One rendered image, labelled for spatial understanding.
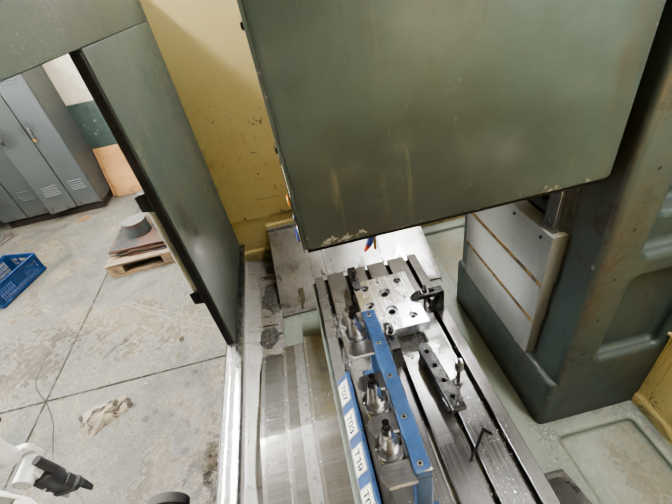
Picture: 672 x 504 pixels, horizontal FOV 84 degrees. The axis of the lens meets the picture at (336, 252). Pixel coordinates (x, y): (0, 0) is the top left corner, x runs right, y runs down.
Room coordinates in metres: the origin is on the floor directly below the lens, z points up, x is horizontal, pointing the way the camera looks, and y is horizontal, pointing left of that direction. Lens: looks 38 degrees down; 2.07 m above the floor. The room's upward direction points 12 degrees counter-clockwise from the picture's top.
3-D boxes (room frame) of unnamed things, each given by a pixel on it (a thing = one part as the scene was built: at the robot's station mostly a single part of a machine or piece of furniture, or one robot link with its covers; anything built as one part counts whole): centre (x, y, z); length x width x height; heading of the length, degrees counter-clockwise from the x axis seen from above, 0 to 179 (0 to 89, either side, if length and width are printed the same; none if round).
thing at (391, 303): (1.02, -0.16, 0.97); 0.29 x 0.23 x 0.05; 3
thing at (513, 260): (0.96, -0.57, 1.16); 0.48 x 0.05 x 0.51; 3
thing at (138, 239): (3.44, 1.63, 0.19); 1.20 x 0.80 x 0.38; 94
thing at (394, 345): (0.84, -0.13, 0.97); 0.13 x 0.03 x 0.15; 3
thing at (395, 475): (0.32, -0.03, 1.21); 0.07 x 0.05 x 0.01; 93
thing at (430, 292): (1.01, -0.31, 0.97); 0.13 x 0.03 x 0.15; 93
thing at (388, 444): (0.38, -0.03, 1.26); 0.04 x 0.04 x 0.07
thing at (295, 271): (1.59, -0.08, 0.75); 0.89 x 0.67 x 0.26; 93
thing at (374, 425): (0.43, -0.02, 1.21); 0.07 x 0.05 x 0.01; 93
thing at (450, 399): (0.69, -0.25, 0.93); 0.26 x 0.05 x 0.06; 8
